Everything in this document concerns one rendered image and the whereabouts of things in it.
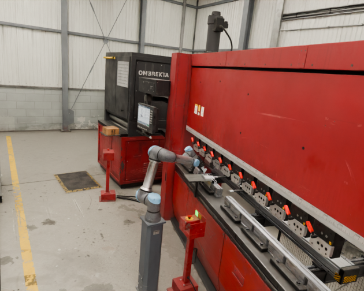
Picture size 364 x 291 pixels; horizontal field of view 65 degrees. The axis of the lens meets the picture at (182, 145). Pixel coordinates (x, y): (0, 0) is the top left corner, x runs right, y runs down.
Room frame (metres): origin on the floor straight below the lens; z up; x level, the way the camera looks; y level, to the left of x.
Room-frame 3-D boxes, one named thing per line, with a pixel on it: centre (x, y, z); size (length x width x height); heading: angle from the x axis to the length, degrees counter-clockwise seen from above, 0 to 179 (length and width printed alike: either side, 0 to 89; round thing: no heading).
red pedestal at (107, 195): (4.16, 1.11, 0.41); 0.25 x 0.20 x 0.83; 109
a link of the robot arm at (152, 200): (2.31, 0.20, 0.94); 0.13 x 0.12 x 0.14; 48
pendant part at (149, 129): (3.88, 0.50, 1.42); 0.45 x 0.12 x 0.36; 36
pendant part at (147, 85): (3.97, 0.46, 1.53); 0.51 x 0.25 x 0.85; 36
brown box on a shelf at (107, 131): (4.53, 1.19, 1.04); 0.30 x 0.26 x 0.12; 34
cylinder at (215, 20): (3.46, -0.29, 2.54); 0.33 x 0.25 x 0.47; 19
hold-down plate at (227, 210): (2.32, -0.49, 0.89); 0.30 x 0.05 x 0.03; 19
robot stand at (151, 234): (2.30, 0.20, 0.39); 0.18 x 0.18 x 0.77; 34
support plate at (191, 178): (2.87, -0.21, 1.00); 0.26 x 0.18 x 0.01; 109
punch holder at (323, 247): (1.43, -0.86, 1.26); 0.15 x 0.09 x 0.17; 19
